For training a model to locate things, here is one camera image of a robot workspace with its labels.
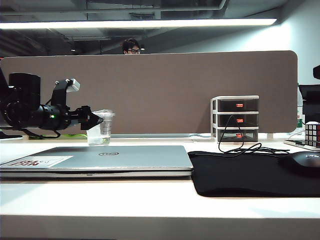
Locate brown fabric desk divider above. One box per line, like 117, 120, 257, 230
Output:
0, 50, 299, 135

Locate Rubik's cube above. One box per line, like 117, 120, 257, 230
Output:
304, 121, 320, 147

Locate long ceiling light strip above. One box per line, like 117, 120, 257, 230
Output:
0, 18, 278, 31

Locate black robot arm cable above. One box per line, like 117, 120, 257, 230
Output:
0, 126, 62, 139

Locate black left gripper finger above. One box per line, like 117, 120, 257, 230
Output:
87, 111, 105, 131

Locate green cable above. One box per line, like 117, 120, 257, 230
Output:
59, 133, 89, 140

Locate black mouse pad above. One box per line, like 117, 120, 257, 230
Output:
187, 149, 320, 199

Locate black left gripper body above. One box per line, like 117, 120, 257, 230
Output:
66, 105, 92, 131

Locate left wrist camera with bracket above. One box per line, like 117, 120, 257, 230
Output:
50, 78, 82, 109

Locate dark translucent drawer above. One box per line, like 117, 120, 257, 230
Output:
217, 114, 259, 127
217, 98, 259, 112
217, 128, 259, 142

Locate white red sticker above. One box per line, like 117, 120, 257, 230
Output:
0, 155, 75, 168

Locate clear bottle with green label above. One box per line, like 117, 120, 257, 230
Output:
296, 88, 306, 130

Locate thin black cable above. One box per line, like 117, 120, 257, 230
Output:
217, 114, 291, 158

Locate black computer mouse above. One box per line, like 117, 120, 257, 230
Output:
277, 151, 320, 174

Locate metal rail under divider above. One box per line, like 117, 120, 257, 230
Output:
110, 133, 194, 139

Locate person head with black hair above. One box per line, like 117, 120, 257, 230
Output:
121, 37, 142, 55

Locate white drawer organizer frame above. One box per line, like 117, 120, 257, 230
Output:
210, 95, 260, 144

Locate silver Dell laptop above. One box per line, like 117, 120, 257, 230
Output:
0, 145, 195, 179

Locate clear plastic coffee cup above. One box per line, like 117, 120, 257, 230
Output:
86, 108, 117, 147

